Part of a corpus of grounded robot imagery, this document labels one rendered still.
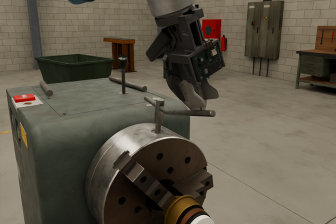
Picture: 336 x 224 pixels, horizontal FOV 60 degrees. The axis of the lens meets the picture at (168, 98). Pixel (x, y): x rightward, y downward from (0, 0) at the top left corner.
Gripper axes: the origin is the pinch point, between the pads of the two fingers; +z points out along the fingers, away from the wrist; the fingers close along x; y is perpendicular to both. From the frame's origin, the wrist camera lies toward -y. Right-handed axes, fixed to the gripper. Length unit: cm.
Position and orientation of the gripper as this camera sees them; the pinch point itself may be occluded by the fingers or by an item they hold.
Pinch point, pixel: (197, 108)
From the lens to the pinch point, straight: 59.6
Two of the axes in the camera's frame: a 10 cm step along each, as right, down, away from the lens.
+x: 7.7, -4.9, 4.1
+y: 5.6, 2.0, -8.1
